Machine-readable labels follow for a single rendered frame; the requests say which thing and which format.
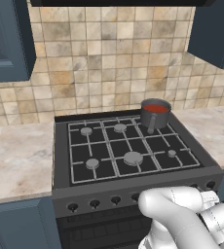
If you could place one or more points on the black range hood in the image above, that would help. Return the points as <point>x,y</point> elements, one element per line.
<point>117,2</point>

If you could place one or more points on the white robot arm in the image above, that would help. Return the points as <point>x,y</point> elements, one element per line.
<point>175,217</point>

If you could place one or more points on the black oven door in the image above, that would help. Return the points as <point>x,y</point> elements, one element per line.
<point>104,231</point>

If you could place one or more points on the red marinara sauce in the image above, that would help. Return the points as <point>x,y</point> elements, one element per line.
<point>155,108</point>

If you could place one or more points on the grey saucepan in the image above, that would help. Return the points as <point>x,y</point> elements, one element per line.
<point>159,119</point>

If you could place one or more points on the black stove knob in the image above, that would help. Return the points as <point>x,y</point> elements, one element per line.
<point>116,200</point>
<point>210,184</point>
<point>72,207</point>
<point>135,196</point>
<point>194,186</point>
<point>94,204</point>

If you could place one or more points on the blue wall cupboard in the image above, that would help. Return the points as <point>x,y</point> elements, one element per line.
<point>214,32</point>
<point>7,39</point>

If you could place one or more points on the black gas stove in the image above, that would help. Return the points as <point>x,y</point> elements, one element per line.
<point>117,155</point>

